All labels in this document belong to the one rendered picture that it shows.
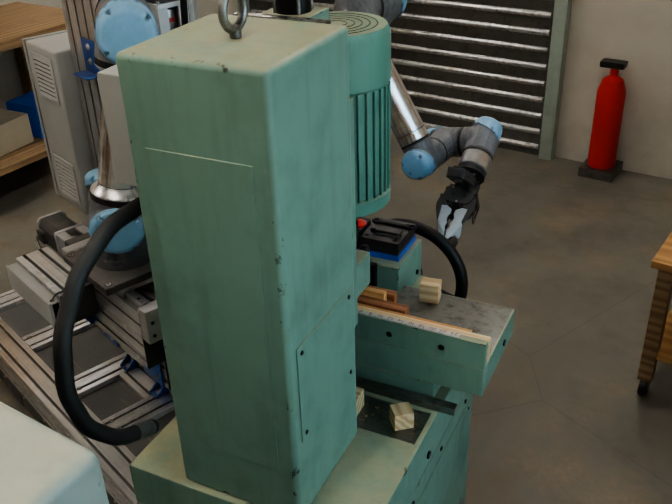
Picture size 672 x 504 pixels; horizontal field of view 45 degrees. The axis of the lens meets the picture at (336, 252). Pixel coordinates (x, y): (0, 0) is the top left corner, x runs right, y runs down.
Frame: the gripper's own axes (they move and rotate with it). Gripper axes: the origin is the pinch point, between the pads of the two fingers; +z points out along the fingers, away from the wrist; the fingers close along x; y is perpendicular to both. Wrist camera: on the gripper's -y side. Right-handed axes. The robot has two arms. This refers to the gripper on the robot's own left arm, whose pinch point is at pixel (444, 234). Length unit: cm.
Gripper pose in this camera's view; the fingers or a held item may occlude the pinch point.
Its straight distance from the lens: 185.8
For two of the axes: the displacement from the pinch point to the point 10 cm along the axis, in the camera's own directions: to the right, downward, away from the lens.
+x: -9.0, -2.0, 3.9
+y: 2.3, 5.3, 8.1
